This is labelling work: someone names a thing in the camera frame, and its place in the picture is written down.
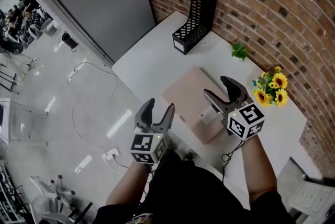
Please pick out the small green potted plant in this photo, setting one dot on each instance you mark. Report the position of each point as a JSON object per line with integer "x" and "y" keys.
{"x": 239, "y": 50}

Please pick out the white drawer cabinet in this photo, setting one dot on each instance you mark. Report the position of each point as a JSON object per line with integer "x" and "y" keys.
{"x": 311, "y": 198}

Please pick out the white power strip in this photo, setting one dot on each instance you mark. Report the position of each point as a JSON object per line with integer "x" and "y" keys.
{"x": 110, "y": 155}

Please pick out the white office chair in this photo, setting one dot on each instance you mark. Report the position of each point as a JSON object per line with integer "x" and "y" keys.
{"x": 49, "y": 202}

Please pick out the black waste bin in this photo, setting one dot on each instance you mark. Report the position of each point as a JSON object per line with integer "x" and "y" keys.
{"x": 68, "y": 41}

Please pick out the person's left forearm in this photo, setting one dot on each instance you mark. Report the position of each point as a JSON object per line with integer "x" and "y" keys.
{"x": 125, "y": 186}

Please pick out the yellow sunflower bouquet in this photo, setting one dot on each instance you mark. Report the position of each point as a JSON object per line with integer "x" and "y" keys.
{"x": 273, "y": 89}

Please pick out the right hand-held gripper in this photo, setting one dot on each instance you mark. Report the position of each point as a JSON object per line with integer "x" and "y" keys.
{"x": 246, "y": 122}

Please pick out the person's right forearm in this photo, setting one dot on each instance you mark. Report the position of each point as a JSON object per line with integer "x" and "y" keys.
{"x": 259, "y": 173}

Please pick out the white side table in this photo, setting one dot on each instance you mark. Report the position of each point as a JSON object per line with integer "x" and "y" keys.
{"x": 15, "y": 123}

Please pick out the pink folder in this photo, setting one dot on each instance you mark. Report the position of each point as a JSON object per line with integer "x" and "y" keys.
{"x": 188, "y": 97}

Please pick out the black mesh file holder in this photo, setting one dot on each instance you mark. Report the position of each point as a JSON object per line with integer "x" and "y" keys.
{"x": 195, "y": 26}

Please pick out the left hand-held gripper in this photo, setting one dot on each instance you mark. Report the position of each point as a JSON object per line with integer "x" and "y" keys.
{"x": 142, "y": 143}

